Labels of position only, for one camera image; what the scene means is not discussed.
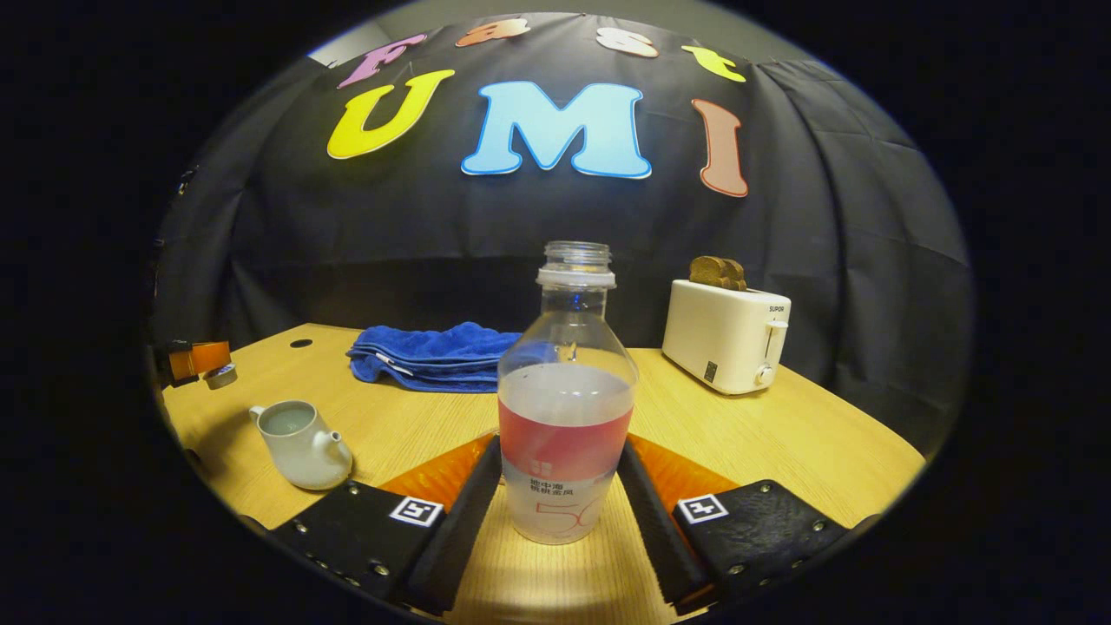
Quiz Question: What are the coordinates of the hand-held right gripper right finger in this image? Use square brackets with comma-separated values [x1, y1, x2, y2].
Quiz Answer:
[616, 434, 882, 618]

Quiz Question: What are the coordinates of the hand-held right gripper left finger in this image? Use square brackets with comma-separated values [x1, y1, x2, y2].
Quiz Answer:
[239, 434, 504, 618]

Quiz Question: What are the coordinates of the white ceramic teacup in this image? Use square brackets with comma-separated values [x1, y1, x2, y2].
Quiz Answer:
[249, 399, 355, 491]

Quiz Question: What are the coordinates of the clear water bottle red label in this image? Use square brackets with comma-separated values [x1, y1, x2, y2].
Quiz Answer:
[497, 241, 641, 546]

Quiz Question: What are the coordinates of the blue folded towel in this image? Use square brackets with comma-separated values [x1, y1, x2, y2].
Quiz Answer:
[346, 322, 527, 394]

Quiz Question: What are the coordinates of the white toaster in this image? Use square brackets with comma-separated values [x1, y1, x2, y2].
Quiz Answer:
[661, 279, 793, 397]

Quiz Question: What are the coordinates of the brown bread slice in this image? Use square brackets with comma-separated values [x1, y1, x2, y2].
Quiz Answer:
[689, 255, 748, 292]

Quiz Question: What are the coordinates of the black backdrop cloth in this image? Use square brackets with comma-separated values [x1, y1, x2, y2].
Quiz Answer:
[152, 12, 975, 454]

